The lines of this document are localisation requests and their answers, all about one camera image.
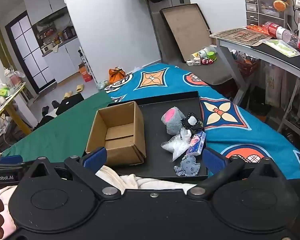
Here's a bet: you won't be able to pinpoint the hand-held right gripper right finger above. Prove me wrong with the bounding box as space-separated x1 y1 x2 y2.
186 147 282 200

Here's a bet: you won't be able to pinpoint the green bedsheet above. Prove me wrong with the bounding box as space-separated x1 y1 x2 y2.
1 91 115 163

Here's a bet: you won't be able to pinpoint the yellow table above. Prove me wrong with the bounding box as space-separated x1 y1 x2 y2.
0 82 33 136

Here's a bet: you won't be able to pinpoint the green and white packet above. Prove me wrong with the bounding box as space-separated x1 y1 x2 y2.
261 39 300 57

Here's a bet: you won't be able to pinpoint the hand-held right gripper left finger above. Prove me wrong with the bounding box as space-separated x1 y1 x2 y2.
27 147 122 200

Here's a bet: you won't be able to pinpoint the beige tote bag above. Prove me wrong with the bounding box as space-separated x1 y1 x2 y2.
265 64 287 108

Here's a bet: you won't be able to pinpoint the white kitchen cabinet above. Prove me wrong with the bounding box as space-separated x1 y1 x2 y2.
42 36 82 83

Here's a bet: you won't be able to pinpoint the cream fleece blanket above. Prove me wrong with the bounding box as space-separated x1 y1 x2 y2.
0 166 198 233

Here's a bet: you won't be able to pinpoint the grey desk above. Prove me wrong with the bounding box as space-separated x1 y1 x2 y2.
209 27 300 133

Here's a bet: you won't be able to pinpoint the clear bottle with red label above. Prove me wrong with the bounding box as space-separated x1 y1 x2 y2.
262 22 300 50

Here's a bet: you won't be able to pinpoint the black stitched cloth pouch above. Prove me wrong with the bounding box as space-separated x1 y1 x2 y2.
181 112 203 132

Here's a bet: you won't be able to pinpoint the blue and pink tissue packet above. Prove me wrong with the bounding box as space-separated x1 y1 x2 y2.
185 131 207 156

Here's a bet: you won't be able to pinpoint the orange cardboard box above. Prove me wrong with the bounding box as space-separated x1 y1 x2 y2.
79 64 93 82

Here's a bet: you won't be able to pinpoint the black shallow tray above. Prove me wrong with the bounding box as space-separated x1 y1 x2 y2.
107 90 209 180

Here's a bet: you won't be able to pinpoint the orange round plush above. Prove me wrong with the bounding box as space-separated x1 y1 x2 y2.
273 0 287 11

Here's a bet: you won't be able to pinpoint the black dice stool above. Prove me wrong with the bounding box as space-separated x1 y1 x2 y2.
55 94 84 115

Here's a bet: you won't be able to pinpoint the white bottle with yellow label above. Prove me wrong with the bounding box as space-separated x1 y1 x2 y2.
191 46 215 59

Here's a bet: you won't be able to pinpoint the grey folding floor chair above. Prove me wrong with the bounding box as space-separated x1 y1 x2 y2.
151 11 238 85

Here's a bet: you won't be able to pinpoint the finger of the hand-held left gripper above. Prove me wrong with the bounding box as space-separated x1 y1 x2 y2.
0 155 39 172

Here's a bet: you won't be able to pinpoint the leaning brown board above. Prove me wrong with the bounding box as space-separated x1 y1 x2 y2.
160 3 213 63

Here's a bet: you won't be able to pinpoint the brown cardboard box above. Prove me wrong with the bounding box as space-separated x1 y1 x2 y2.
85 101 147 167

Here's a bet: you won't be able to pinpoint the brown patterned mat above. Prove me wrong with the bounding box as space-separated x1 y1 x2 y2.
211 27 268 46

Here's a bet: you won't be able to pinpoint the clear plastic bag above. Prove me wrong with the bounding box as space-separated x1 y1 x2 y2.
161 127 192 162

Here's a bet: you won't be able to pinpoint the white wire rack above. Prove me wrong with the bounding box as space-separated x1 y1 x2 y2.
79 46 98 83

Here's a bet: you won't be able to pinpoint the grey drawer organizer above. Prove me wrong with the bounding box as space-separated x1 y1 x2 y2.
244 0 289 28

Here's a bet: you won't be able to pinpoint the orange basket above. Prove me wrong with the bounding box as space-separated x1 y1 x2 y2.
236 52 261 78

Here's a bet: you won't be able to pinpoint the black framed sliding door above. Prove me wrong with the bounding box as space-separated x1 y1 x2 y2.
5 11 57 94

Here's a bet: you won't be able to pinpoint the grey and pink plush toy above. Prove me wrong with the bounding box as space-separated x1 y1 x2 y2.
161 107 186 135

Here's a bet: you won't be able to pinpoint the red long packet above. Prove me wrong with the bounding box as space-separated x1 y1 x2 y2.
245 24 268 34

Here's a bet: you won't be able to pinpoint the orange bag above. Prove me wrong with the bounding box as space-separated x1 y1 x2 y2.
108 67 127 85

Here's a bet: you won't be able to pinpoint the white charger cubes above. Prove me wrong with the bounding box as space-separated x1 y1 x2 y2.
186 57 202 67

